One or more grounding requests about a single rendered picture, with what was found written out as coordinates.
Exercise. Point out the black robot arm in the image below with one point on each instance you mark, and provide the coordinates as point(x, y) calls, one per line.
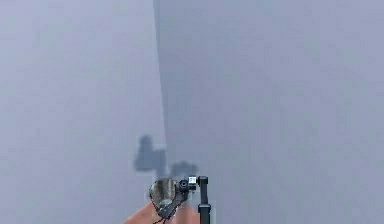
point(203, 200)

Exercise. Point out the rusty metal bucket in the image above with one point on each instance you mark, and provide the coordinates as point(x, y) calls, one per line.
point(164, 193)

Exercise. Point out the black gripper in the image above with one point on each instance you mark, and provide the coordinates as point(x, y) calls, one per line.
point(183, 185)

